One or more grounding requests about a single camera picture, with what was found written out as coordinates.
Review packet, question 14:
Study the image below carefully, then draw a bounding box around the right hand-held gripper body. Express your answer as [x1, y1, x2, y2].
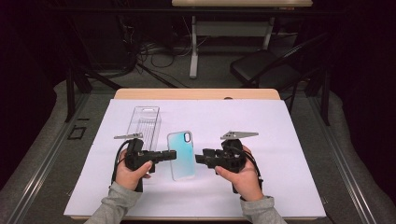
[203, 131, 260, 175]

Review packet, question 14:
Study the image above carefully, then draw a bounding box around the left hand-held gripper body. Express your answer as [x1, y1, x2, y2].
[113, 133, 163, 172]

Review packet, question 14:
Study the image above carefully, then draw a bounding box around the clear phone case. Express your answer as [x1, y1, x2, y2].
[166, 131, 197, 182]

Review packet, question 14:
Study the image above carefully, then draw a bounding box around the clear plastic bin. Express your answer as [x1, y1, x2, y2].
[124, 105, 163, 153]

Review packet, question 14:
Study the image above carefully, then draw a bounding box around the person's left hand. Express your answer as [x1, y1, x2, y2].
[115, 148, 154, 191]

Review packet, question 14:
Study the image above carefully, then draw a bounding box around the person's right hand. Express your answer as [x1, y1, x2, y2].
[214, 145, 265, 202]

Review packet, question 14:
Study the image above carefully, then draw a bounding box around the white table cover board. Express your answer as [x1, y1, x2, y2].
[64, 98, 327, 218]

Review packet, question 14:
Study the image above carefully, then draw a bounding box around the light wooden table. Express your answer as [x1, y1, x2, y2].
[69, 88, 325, 222]

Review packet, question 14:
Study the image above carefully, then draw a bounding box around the black metal stand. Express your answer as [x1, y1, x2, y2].
[64, 66, 122, 123]
[306, 69, 332, 127]

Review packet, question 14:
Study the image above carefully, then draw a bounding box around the black folding chair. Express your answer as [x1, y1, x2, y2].
[229, 32, 331, 94]

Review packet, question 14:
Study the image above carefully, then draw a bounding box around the white-legged desk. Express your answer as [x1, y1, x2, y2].
[171, 0, 314, 79]

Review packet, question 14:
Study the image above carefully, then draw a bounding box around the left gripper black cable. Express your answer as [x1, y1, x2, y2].
[110, 139, 133, 189]

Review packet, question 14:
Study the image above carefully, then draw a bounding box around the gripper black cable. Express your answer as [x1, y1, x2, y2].
[110, 139, 133, 189]
[241, 148, 264, 185]

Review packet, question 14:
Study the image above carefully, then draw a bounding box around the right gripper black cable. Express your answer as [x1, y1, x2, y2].
[241, 148, 264, 185]

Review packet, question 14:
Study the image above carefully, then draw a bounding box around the aluminium floor rail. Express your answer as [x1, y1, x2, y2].
[6, 92, 92, 224]
[306, 92, 377, 224]

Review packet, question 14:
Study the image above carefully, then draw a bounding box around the tangle of floor cables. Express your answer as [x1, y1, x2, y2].
[136, 34, 209, 69]

